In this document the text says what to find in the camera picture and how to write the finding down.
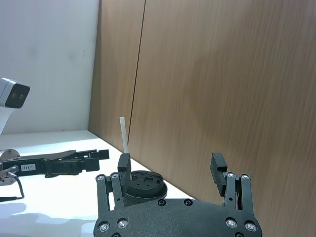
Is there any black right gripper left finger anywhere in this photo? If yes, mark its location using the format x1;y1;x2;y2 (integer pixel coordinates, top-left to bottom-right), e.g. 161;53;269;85
96;153;131;218

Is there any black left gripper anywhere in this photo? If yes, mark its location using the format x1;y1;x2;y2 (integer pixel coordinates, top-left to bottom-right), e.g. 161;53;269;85
2;149;110;179

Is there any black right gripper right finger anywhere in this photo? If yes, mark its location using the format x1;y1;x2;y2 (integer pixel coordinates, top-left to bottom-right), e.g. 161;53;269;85
210;152;255;216

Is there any black plastic cup lid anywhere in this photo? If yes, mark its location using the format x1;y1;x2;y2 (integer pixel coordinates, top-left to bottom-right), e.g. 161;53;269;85
123;171;169;206

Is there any white straw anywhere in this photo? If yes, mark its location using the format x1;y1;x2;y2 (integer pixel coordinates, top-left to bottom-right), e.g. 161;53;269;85
119;116;132;181

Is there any thin dark gripper cable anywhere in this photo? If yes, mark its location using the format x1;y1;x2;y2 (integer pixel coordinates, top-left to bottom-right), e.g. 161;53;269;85
0;165;25;202

